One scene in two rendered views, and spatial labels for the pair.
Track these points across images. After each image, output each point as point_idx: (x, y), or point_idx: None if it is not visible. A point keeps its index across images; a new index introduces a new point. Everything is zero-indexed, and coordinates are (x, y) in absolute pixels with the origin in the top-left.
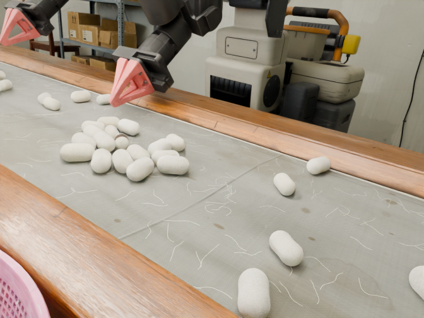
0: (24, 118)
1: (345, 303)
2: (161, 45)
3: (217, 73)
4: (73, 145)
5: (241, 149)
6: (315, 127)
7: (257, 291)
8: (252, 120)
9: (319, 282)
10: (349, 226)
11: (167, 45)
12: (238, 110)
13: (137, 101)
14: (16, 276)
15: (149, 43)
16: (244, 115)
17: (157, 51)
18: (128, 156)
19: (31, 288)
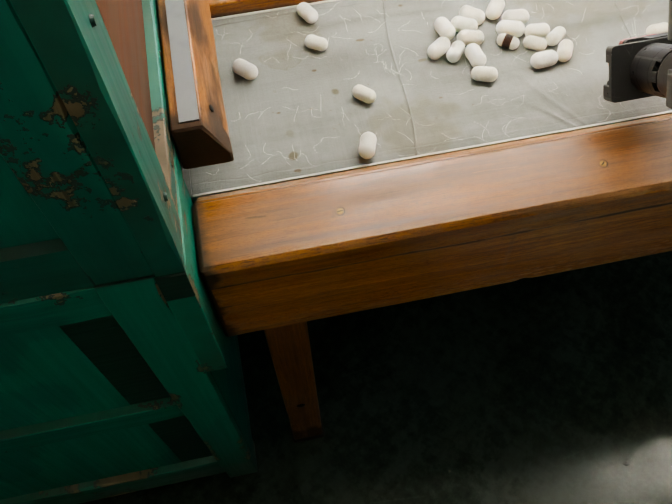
0: (622, 9)
1: (277, 46)
2: (651, 57)
3: None
4: (495, 0)
5: (450, 129)
6: (431, 214)
7: (303, 4)
8: (491, 160)
9: (292, 47)
10: (303, 98)
11: (652, 63)
12: (540, 177)
13: (660, 116)
14: None
15: (659, 45)
16: (512, 165)
17: (643, 56)
18: (458, 20)
19: None
